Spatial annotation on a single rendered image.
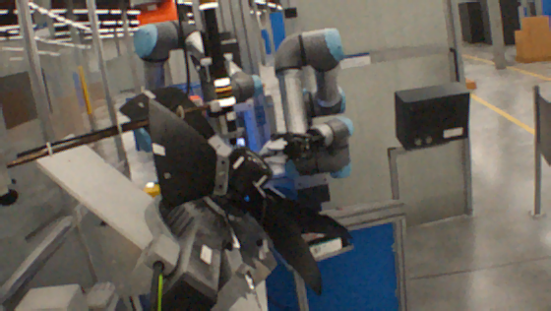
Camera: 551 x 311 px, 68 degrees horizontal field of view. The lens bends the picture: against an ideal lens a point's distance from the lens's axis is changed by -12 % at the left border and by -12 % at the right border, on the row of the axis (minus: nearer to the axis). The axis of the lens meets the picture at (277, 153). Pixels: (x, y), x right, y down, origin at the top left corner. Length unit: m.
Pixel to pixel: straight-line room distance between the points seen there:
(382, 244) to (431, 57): 1.75
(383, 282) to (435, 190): 1.66
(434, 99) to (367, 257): 0.65
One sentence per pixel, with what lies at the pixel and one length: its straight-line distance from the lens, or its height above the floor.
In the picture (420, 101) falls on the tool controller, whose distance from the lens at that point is 1.61.
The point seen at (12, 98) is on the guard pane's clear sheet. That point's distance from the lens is 1.61.
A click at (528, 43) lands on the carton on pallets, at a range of 13.31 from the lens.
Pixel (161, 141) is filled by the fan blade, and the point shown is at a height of 1.35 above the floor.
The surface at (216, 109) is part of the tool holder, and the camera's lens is 1.17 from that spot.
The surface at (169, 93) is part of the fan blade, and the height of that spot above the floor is 1.41.
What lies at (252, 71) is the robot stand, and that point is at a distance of 2.09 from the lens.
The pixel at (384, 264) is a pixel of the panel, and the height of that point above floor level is 0.60.
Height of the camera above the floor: 1.51
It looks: 14 degrees down
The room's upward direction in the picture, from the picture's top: 10 degrees counter-clockwise
